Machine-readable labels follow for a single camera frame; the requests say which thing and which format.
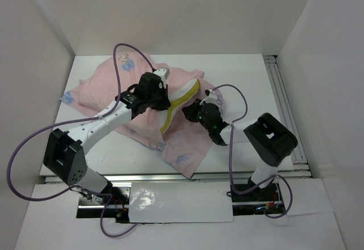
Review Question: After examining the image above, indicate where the purple cable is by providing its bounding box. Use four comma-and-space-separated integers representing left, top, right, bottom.
6, 43, 156, 202
209, 84, 293, 219

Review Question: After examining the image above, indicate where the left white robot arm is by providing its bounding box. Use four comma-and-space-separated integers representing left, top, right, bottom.
43, 68, 171, 204

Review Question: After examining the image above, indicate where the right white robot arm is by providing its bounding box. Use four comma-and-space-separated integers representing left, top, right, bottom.
182, 99, 298, 200

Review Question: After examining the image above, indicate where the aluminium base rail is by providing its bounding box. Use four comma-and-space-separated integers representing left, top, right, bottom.
44, 172, 287, 218

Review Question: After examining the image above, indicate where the aluminium side rail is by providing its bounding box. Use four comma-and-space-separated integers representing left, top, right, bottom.
263, 55, 313, 178

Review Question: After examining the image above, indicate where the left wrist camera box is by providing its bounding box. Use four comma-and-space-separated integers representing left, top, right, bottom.
154, 68, 170, 80

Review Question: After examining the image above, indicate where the white pillow yellow trim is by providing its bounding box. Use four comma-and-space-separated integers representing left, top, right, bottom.
158, 78, 200, 134

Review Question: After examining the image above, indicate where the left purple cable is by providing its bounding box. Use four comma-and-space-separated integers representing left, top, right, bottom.
6, 43, 156, 202

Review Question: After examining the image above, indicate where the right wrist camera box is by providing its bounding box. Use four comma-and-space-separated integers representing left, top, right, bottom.
204, 89, 219, 104

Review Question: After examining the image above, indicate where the pink blue printed pillowcase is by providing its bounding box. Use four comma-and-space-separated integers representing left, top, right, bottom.
56, 48, 224, 178

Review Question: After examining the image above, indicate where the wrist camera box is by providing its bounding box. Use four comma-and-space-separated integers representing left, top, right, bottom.
154, 68, 170, 80
204, 89, 219, 104

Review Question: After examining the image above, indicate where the white cover sheet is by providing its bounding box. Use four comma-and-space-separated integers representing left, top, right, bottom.
129, 182, 234, 223

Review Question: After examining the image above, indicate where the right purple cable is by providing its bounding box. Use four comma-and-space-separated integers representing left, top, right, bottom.
209, 84, 293, 219

